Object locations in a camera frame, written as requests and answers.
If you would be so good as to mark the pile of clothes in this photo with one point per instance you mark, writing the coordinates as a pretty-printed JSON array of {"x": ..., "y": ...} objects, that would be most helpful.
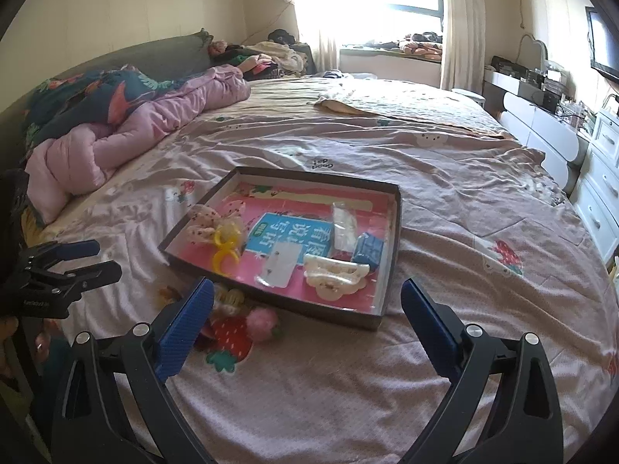
[{"x": 271, "y": 58}]

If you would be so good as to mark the pink quilt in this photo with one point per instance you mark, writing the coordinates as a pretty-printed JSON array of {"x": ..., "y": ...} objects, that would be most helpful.
[{"x": 145, "y": 125}]

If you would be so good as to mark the white card jewelry packet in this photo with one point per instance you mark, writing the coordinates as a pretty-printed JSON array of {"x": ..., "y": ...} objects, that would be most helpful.
[{"x": 280, "y": 263}]

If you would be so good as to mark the teal floral quilt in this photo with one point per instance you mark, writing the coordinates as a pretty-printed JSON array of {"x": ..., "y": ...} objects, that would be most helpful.
[{"x": 72, "y": 96}]

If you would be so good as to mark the white vanity table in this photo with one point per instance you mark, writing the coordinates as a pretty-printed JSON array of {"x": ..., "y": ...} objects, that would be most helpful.
[{"x": 537, "y": 125}]

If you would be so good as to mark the clear plastic packet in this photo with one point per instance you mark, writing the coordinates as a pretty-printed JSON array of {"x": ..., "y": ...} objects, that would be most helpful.
[{"x": 346, "y": 227}]

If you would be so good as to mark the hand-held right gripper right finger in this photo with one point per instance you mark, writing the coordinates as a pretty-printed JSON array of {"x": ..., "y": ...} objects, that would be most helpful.
[{"x": 430, "y": 328}]

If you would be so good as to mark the heart-shaped mirror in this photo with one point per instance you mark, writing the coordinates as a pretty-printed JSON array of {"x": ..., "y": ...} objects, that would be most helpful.
[{"x": 532, "y": 51}]

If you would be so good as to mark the grey headboard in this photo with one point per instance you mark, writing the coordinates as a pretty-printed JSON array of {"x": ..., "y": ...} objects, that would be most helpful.
[{"x": 145, "y": 51}]

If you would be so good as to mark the sheer white curtain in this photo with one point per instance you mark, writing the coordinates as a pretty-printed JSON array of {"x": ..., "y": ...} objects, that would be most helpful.
[{"x": 312, "y": 19}]

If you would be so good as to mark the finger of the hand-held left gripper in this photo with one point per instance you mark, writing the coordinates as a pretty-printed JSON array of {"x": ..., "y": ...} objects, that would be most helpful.
[
  {"x": 94, "y": 273},
  {"x": 75, "y": 249}
]

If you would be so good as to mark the printed fabric hair bow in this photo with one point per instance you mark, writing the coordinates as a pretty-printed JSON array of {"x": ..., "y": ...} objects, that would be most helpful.
[{"x": 203, "y": 227}]

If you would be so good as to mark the clothes on window sill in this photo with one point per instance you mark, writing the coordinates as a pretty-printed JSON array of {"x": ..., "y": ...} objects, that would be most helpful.
[{"x": 420, "y": 47}]

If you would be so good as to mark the person's left hand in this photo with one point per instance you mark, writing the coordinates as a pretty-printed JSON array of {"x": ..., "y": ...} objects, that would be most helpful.
[{"x": 7, "y": 345}]

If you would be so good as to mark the yellow bangles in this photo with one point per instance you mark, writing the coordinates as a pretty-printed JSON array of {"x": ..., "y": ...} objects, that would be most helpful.
[{"x": 223, "y": 261}]

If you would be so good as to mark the pink printed bed sheet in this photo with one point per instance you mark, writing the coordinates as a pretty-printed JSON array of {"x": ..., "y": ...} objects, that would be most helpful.
[{"x": 459, "y": 193}]

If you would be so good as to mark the beige folded blanket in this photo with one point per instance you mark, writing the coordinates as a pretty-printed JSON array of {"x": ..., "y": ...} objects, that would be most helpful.
[{"x": 411, "y": 101}]

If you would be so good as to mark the dark shallow cardboard box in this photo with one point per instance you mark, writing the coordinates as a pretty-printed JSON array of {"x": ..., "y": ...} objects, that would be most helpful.
[{"x": 314, "y": 307}]

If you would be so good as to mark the white drawer dresser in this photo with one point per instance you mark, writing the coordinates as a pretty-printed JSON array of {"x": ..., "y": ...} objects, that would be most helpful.
[{"x": 599, "y": 188}]

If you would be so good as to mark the brown hair claw clip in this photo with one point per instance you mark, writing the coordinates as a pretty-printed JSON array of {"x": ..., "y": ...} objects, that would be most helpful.
[{"x": 167, "y": 296}]

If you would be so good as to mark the small blue box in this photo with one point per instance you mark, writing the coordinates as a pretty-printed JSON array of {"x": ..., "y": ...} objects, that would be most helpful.
[{"x": 367, "y": 250}]

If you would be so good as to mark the black flat television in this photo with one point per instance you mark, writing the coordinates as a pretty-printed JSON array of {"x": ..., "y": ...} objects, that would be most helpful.
[{"x": 604, "y": 43}]

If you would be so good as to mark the cream curtain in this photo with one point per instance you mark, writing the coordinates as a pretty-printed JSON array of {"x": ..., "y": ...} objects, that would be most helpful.
[{"x": 462, "y": 24}]

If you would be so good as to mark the pearly oval hair clip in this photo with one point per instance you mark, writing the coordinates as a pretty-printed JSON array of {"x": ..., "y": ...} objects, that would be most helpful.
[
  {"x": 222, "y": 296},
  {"x": 236, "y": 298}
]

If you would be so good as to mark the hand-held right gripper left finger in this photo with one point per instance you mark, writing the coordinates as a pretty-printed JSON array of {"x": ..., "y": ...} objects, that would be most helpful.
[{"x": 186, "y": 328}]

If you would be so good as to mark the white hair claw clip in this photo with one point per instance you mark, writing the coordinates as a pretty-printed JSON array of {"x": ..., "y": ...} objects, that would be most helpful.
[{"x": 333, "y": 275}]

